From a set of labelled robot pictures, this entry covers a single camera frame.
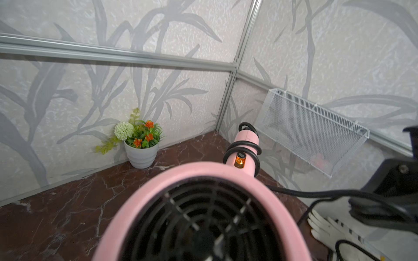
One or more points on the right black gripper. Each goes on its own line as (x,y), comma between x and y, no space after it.
(397,181)

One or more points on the pink hair dryer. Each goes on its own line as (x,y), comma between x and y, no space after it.
(206,211)

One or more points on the white cloth glove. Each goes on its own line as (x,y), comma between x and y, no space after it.
(329,232)

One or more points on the white pot artificial flowers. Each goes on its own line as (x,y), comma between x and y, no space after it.
(140,139)

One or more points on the white wire mesh basket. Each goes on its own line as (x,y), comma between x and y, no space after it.
(318,136)

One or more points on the horizontal aluminium frame bar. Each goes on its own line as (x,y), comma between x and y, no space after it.
(39,47)

